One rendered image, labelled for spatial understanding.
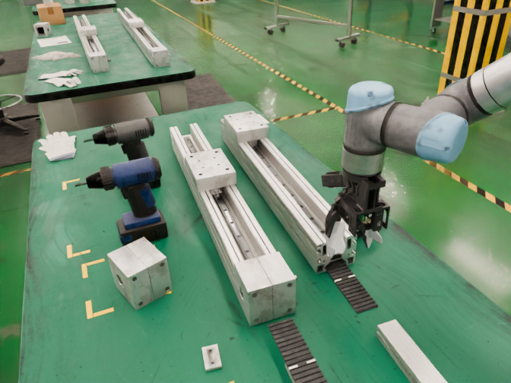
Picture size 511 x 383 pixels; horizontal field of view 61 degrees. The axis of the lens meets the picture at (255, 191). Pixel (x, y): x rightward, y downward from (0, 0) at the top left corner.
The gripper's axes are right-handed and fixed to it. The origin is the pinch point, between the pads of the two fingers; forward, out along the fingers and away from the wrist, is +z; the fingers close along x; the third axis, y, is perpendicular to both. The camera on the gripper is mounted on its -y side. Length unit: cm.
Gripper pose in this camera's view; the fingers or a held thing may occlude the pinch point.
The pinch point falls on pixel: (347, 246)
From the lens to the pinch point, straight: 94.1
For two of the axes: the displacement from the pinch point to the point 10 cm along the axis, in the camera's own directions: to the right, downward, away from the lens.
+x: 9.4, -2.0, 2.6
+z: 0.4, 8.5, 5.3
